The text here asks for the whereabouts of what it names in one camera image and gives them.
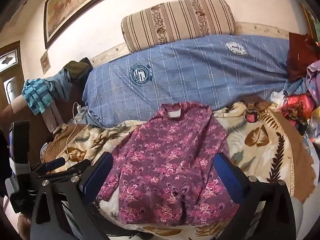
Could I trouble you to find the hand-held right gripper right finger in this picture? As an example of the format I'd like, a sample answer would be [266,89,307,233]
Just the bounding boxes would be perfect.
[214,152,298,240]

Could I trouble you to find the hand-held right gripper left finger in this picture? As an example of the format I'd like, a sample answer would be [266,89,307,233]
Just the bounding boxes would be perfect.
[30,152,114,240]

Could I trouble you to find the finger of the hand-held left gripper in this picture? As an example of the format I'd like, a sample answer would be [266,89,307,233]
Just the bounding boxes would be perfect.
[64,159,92,178]
[37,157,67,174]

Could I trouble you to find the purple floral shirt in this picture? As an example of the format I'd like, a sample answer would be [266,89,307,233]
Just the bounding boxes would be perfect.
[96,102,242,224]

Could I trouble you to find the person's left hand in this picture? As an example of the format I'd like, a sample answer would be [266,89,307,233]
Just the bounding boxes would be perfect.
[17,214,33,240]

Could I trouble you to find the brown headboard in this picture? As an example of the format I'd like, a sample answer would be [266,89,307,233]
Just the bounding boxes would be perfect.
[0,80,88,165]

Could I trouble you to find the beige leaf print blanket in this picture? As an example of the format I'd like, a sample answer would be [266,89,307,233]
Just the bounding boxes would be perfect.
[41,101,314,240]

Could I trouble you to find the white charger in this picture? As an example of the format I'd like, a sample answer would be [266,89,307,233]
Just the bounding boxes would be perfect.
[75,106,88,122]

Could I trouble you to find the teal striped cloth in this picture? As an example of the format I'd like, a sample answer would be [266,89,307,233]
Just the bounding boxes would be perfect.
[22,78,54,115]

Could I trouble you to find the small red jar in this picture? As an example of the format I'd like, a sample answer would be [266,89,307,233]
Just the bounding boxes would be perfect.
[246,109,258,123]

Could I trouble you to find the wooden door with glass panels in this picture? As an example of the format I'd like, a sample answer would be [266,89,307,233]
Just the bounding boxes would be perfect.
[0,41,24,110]

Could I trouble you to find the blue denim cloth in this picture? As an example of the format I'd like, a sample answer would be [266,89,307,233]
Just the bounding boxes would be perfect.
[47,69,75,100]

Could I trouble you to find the olive dark cloth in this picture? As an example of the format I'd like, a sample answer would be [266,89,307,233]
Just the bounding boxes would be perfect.
[62,57,93,83]

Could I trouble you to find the yellow object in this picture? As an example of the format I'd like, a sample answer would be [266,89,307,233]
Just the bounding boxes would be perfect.
[310,106,320,133]

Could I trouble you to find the blue checked bedding roll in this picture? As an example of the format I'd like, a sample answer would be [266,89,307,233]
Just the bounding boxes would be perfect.
[82,34,304,128]

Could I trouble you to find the light blue cloth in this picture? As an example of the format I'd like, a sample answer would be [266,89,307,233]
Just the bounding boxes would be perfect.
[284,77,312,97]

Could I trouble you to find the light purple cloth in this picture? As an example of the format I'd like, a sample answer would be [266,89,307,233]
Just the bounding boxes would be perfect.
[306,60,320,98]

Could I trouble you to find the dark red cloth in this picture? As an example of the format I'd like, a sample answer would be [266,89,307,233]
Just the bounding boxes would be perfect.
[286,32,319,82]

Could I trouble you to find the striped floral cushion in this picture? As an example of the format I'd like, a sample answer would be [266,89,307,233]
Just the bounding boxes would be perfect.
[121,0,236,53]

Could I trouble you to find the white cable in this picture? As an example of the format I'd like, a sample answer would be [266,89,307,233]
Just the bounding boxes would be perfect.
[64,102,80,159]

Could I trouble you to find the small wall picture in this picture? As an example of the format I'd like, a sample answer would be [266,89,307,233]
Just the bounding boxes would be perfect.
[40,50,51,74]

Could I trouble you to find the framed wall painting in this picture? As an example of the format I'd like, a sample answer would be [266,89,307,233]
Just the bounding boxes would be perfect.
[44,0,150,50]

